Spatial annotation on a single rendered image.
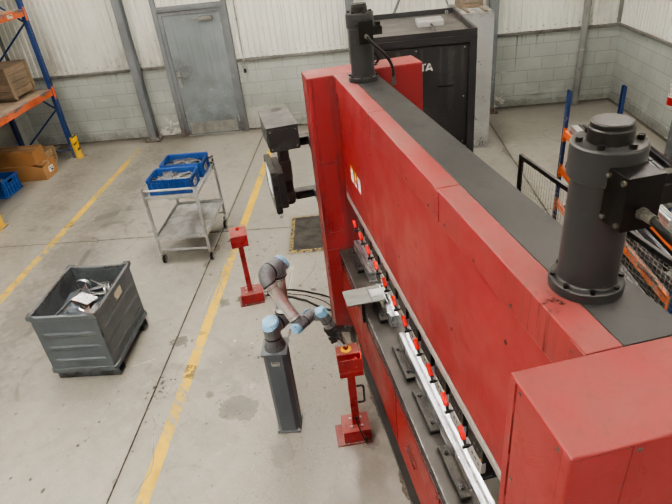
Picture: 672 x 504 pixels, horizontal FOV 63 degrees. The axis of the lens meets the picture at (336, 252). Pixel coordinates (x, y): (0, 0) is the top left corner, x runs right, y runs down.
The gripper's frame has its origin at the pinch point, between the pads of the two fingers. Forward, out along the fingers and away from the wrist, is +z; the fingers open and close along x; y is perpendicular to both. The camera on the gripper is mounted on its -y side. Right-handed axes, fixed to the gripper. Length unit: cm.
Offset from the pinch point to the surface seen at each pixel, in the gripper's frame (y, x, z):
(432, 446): -31, 95, 7
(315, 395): 54, -41, 66
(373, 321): -21.6, -12.5, 2.1
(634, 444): -89, 214, -121
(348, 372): 5.8, 14.2, 9.9
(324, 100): -59, -110, -120
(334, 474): 49, 35, 69
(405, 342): -37.6, 24.2, -1.3
